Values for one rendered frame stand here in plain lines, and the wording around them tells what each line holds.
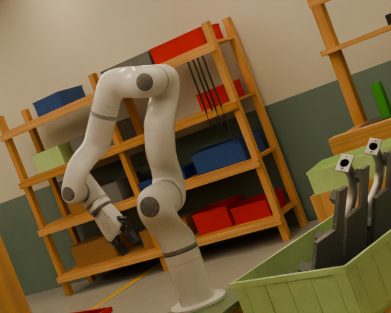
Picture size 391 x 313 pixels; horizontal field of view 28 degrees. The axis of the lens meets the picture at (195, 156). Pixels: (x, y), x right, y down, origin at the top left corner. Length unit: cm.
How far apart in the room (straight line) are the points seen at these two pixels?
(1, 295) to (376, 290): 97
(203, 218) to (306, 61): 186
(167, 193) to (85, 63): 655
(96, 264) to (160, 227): 635
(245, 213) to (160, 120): 519
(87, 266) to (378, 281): 694
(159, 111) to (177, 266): 50
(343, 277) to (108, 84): 99
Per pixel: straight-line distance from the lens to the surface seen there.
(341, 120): 760
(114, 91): 252
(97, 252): 883
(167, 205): 244
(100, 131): 256
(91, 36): 885
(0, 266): 179
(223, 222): 778
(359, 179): 230
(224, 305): 247
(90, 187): 261
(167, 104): 251
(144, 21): 842
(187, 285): 254
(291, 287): 217
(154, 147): 248
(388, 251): 222
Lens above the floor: 147
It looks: 3 degrees down
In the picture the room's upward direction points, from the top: 21 degrees counter-clockwise
